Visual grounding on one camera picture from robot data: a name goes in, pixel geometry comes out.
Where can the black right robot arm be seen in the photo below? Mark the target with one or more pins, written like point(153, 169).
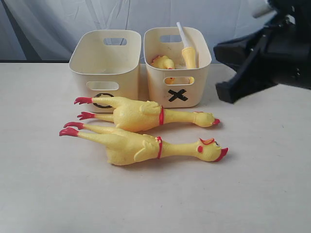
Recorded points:
point(286, 7)

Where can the headless rubber chicken body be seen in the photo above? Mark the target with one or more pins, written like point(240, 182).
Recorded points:
point(164, 62)

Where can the cream bin marked X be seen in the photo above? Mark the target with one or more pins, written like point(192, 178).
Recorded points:
point(179, 87)

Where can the blue-grey backdrop curtain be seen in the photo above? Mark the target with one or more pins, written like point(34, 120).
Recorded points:
point(50, 29)

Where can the cream bin marked O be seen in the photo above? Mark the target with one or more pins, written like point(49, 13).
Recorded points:
point(106, 63)

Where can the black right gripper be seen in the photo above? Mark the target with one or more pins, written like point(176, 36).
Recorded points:
point(284, 58)

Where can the yellow rubber chicken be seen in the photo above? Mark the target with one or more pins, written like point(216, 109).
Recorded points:
point(125, 148)
point(136, 115)

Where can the chicken neck with white squeaker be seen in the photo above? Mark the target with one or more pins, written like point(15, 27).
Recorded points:
point(188, 52)

